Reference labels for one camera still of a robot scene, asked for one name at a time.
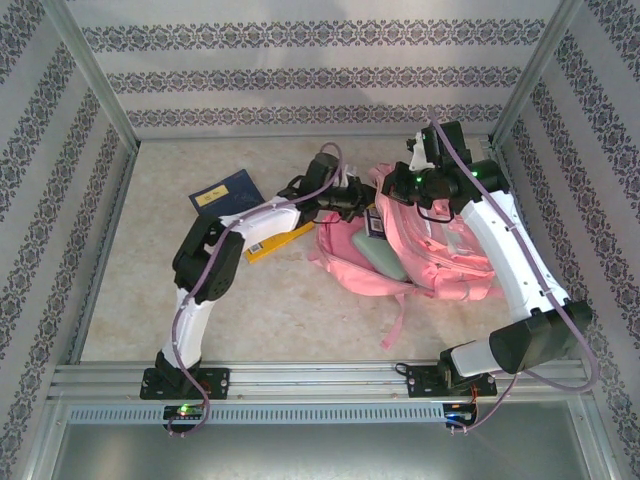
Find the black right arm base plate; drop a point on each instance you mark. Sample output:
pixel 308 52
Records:
pixel 420 382

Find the left controller board green light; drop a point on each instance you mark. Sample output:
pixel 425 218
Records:
pixel 183 411

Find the dark blue book cream label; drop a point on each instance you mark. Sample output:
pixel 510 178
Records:
pixel 225 192

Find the aluminium mounting rail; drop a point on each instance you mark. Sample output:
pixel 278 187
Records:
pixel 320 380

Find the yellow paperback book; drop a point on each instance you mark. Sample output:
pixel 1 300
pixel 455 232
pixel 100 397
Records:
pixel 270 247

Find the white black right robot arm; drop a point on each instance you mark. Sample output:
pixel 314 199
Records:
pixel 515 270

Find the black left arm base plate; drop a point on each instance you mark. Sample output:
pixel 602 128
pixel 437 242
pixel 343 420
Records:
pixel 215 382

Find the mint green pencil case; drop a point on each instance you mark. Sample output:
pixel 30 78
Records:
pixel 382 255

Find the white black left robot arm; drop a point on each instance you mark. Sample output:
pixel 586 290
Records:
pixel 210 260

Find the pink school backpack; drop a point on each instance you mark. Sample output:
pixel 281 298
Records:
pixel 450 260

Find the aluminium frame post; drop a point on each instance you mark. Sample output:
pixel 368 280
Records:
pixel 90 75
pixel 535 75

